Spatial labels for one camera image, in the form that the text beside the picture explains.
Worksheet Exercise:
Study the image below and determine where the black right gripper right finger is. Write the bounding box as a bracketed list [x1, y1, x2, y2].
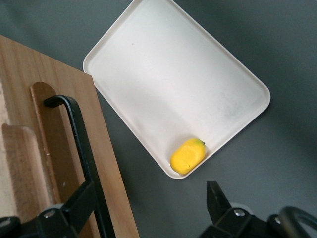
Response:
[198, 180, 269, 238]

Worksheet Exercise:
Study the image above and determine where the black metal drawer handle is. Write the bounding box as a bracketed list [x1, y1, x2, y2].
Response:
[44, 95, 116, 238]

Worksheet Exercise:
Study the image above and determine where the white rectangular tray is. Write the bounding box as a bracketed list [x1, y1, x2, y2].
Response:
[82, 0, 271, 179]

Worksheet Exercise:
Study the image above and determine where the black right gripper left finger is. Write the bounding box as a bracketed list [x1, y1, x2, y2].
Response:
[37, 181, 96, 238]

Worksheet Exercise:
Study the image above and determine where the yellow lemon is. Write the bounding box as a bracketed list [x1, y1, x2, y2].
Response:
[169, 138, 207, 174]

